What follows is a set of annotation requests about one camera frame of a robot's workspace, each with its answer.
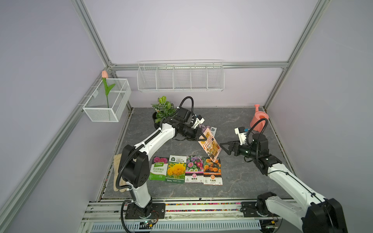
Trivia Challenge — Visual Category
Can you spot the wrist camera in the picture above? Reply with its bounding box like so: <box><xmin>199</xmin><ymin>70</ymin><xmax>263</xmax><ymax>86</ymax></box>
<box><xmin>235</xmin><ymin>127</ymin><xmax>248</xmax><ymax>145</ymax></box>
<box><xmin>193</xmin><ymin>115</ymin><xmax>205</xmax><ymax>129</ymax></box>

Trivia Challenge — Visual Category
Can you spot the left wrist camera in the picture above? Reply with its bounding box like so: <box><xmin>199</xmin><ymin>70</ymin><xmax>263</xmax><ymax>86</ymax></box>
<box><xmin>193</xmin><ymin>115</ymin><xmax>205</xmax><ymax>129</ymax></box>

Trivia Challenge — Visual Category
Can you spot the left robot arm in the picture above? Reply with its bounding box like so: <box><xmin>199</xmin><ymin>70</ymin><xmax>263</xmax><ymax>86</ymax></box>
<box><xmin>115</xmin><ymin>96</ymin><xmax>207</xmax><ymax>210</ymax></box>

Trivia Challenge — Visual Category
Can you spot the marigold seed packet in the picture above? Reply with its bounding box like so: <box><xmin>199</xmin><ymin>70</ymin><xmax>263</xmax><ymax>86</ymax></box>
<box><xmin>165</xmin><ymin>155</ymin><xmax>187</xmax><ymax>183</ymax></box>

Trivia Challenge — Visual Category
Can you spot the artificial pink tulip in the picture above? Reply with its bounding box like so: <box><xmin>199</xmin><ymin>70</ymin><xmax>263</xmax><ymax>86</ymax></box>
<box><xmin>102</xmin><ymin>70</ymin><xmax>116</xmax><ymax>108</ymax></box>

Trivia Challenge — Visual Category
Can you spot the pink bordered seed packet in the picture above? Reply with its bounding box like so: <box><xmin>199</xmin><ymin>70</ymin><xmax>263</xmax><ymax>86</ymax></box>
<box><xmin>185</xmin><ymin>156</ymin><xmax>204</xmax><ymax>183</ymax></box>

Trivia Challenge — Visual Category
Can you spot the green seed packet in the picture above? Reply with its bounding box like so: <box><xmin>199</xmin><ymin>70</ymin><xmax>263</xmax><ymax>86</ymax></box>
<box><xmin>149</xmin><ymin>157</ymin><xmax>169</xmax><ymax>181</ymax></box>

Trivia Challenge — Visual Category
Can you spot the aluminium front rail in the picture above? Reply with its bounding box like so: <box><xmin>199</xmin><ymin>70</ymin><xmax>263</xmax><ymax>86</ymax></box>
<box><xmin>78</xmin><ymin>198</ymin><xmax>288</xmax><ymax>233</ymax></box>

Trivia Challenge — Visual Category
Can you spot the white seed packet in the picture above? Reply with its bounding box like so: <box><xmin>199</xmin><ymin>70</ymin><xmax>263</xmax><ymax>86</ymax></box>
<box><xmin>198</xmin><ymin>128</ymin><xmax>221</xmax><ymax>162</ymax></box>

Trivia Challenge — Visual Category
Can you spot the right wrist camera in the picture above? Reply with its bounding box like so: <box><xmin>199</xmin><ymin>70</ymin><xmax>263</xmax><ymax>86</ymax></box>
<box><xmin>235</xmin><ymin>127</ymin><xmax>248</xmax><ymax>145</ymax></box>

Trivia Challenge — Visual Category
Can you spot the white mesh basket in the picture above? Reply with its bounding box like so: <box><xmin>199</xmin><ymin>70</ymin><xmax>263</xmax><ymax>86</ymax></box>
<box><xmin>83</xmin><ymin>78</ymin><xmax>131</xmax><ymax>122</ymax></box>

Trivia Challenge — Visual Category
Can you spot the pink watering can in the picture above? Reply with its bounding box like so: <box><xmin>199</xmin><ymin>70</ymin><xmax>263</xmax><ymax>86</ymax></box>
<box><xmin>250</xmin><ymin>104</ymin><xmax>269</xmax><ymax>132</ymax></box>

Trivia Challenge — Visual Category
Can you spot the purple flowers seed packet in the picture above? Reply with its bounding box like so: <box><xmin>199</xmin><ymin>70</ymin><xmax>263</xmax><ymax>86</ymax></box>
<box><xmin>200</xmin><ymin>125</ymin><xmax>217</xmax><ymax>137</ymax></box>

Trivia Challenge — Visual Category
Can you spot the orange seed packet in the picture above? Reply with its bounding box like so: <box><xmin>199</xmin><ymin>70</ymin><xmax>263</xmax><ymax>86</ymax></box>
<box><xmin>203</xmin><ymin>158</ymin><xmax>223</xmax><ymax>185</ymax></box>

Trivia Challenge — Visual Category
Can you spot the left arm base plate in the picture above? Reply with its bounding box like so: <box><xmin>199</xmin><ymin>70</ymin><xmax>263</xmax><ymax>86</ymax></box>
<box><xmin>125</xmin><ymin>203</ymin><xmax>166</xmax><ymax>220</ymax></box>

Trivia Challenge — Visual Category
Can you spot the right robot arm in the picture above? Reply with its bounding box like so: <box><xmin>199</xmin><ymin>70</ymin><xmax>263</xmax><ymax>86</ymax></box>
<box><xmin>220</xmin><ymin>127</ymin><xmax>348</xmax><ymax>233</ymax></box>

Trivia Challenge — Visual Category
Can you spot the beige work glove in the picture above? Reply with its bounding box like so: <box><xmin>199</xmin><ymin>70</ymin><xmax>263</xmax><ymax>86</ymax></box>
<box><xmin>113</xmin><ymin>153</ymin><xmax>128</xmax><ymax>193</ymax></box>

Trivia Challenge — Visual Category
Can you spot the white wire wall shelf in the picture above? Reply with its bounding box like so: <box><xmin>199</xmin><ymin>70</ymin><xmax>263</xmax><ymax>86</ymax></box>
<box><xmin>137</xmin><ymin>60</ymin><xmax>225</xmax><ymax>92</ymax></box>

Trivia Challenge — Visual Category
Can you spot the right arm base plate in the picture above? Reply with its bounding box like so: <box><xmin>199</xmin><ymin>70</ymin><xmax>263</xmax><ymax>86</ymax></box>
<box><xmin>240</xmin><ymin>201</ymin><xmax>279</xmax><ymax>218</ymax></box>

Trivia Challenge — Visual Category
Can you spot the potted green plant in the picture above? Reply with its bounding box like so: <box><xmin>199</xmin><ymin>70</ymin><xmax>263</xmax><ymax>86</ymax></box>
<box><xmin>152</xmin><ymin>96</ymin><xmax>177</xmax><ymax>129</ymax></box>

